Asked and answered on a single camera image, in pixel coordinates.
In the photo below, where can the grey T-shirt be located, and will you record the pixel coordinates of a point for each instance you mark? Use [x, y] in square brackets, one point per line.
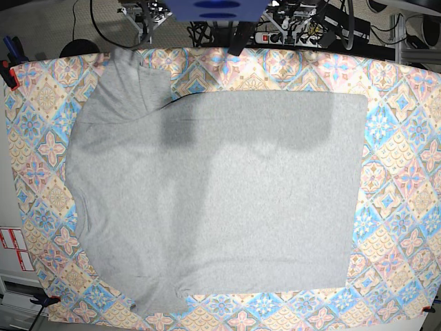
[215, 192]

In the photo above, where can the white power strip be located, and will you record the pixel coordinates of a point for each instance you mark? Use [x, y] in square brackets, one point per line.
[278, 38]

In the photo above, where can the patterned tile tablecloth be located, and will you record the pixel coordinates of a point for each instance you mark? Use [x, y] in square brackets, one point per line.
[394, 269]

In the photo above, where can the red white labels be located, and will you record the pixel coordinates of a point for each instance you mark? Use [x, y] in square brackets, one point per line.
[12, 240]

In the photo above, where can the blue clamp lower left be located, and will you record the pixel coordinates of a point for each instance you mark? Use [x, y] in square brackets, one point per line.
[44, 301]

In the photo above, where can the black red clamp upper left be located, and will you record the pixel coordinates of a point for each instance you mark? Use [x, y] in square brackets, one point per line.
[9, 76]

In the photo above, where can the black centre post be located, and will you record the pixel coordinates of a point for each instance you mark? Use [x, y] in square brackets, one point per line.
[244, 30]

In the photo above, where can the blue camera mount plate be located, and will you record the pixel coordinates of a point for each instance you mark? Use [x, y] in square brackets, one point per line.
[217, 10]

